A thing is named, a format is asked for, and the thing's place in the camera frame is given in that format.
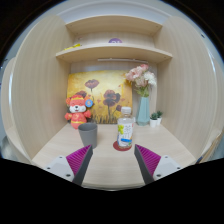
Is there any small potted plant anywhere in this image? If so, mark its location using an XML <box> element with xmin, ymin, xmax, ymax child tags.
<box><xmin>157</xmin><ymin>111</ymin><xmax>163</xmax><ymax>126</ymax></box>
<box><xmin>150</xmin><ymin>112</ymin><xmax>158</xmax><ymax>128</ymax></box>

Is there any red plush tiger toy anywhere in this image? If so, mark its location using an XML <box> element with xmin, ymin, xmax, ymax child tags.
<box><xmin>65</xmin><ymin>95</ymin><xmax>93</xmax><ymax>129</ymax></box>

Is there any small potted plant left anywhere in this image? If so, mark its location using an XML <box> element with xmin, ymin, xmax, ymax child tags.
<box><xmin>150</xmin><ymin>112</ymin><xmax>158</xmax><ymax>128</ymax></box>

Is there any small potted plant right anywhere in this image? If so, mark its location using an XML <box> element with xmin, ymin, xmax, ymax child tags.
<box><xmin>157</xmin><ymin>111</ymin><xmax>163</xmax><ymax>126</ymax></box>

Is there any purple round number sticker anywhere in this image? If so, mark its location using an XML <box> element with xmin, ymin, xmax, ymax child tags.
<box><xmin>108</xmin><ymin>38</ymin><xmax>122</xmax><ymax>43</ymax></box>

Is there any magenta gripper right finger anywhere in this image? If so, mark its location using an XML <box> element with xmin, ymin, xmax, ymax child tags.
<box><xmin>134</xmin><ymin>145</ymin><xmax>161</xmax><ymax>184</ymax></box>

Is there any light blue tall vase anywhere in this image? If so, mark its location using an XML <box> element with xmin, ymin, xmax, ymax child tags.
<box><xmin>136</xmin><ymin>97</ymin><xmax>150</xmax><ymax>126</ymax></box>

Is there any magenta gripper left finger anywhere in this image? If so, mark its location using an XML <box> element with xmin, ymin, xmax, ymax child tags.
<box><xmin>66</xmin><ymin>145</ymin><xmax>93</xmax><ymax>186</ymax></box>

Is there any clear plastic water bottle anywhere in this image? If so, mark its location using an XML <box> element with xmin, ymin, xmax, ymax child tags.
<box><xmin>117</xmin><ymin>107</ymin><xmax>135</xmax><ymax>150</ymax></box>

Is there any wooden shelf unit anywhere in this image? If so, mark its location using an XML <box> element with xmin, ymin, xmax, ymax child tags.
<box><xmin>1</xmin><ymin>14</ymin><xmax>224</xmax><ymax>189</ymax></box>

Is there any grey plastic cup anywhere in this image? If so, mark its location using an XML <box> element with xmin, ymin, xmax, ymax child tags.
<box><xmin>78</xmin><ymin>123</ymin><xmax>98</xmax><ymax>148</ymax></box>

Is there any pink white flower bouquet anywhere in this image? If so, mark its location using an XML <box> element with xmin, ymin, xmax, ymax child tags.
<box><xmin>125</xmin><ymin>64</ymin><xmax>157</xmax><ymax>97</ymax></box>

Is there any red round coaster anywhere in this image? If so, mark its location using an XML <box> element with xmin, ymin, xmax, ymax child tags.
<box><xmin>113</xmin><ymin>141</ymin><xmax>132</xmax><ymax>152</ymax></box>

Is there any white led light bar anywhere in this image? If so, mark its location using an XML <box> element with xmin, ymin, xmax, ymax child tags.
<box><xmin>97</xmin><ymin>58</ymin><xmax>149</xmax><ymax>64</ymax></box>

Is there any yellow poppy flower painting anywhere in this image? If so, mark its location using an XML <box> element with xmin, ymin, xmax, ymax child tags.
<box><xmin>67</xmin><ymin>70</ymin><xmax>132</xmax><ymax>124</ymax></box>

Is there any yellow object on shelf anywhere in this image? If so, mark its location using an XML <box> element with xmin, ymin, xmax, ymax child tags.
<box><xmin>63</xmin><ymin>43</ymin><xmax>82</xmax><ymax>50</ymax></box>

